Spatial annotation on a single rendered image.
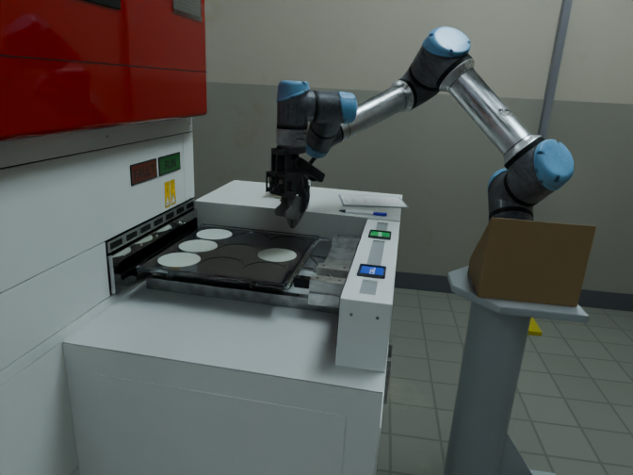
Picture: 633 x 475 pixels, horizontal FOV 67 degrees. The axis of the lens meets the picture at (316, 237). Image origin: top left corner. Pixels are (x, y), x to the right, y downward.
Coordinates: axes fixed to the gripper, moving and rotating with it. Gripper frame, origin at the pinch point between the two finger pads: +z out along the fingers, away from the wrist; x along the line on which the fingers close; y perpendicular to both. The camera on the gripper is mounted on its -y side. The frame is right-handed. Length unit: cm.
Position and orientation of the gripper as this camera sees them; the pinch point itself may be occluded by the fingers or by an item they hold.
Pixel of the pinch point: (294, 222)
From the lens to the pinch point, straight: 124.6
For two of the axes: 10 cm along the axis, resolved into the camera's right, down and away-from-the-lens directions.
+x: 7.5, 2.4, -6.2
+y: -6.6, 2.0, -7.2
